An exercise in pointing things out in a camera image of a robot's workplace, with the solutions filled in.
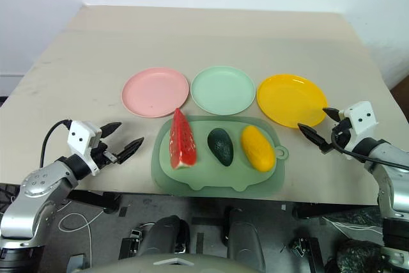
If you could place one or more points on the yellow plate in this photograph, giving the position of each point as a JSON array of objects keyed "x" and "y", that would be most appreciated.
[{"x": 289, "y": 98}]

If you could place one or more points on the dark rounded lump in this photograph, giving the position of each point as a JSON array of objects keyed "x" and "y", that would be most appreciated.
[{"x": 359, "y": 255}]

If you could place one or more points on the red watermelon slice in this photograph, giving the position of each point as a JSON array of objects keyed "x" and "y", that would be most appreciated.
[{"x": 183, "y": 145}]

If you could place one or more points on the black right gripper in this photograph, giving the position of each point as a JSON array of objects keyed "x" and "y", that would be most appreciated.
[{"x": 342, "y": 137}]

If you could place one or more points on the pink plate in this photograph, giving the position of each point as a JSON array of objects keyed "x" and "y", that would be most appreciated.
[{"x": 155, "y": 92}]

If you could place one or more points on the dark green avocado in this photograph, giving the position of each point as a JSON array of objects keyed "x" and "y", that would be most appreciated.
[{"x": 220, "y": 146}]

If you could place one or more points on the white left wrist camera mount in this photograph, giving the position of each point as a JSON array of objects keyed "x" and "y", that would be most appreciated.
[{"x": 80, "y": 132}]

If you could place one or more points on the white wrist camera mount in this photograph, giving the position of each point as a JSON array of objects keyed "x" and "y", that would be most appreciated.
[
  {"x": 80, "y": 132},
  {"x": 362, "y": 114}
]

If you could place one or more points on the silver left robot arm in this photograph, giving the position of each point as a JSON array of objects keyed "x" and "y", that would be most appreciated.
[{"x": 35, "y": 190}]

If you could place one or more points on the light green plate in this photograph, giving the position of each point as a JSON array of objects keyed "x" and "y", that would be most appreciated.
[{"x": 223, "y": 90}]

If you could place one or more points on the yellow mango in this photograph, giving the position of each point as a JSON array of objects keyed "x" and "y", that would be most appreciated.
[{"x": 258, "y": 148}]

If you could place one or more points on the black table frame bar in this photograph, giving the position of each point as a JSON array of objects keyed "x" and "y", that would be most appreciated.
[{"x": 92, "y": 199}]

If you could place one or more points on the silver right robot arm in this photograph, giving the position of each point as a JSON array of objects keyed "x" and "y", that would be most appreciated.
[{"x": 391, "y": 177}]

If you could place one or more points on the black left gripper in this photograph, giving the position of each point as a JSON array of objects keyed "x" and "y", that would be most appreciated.
[{"x": 101, "y": 154}]

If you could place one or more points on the grey robot torso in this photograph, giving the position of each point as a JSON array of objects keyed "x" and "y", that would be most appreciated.
[{"x": 166, "y": 265}]

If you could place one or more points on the dark rounded robot leg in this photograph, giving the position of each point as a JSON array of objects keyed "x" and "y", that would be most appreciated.
[
  {"x": 244, "y": 238},
  {"x": 166, "y": 234}
]

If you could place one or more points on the green silicone mat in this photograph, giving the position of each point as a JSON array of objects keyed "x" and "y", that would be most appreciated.
[{"x": 207, "y": 178}]

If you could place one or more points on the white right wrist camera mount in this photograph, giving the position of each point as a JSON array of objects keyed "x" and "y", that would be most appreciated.
[{"x": 362, "y": 114}]

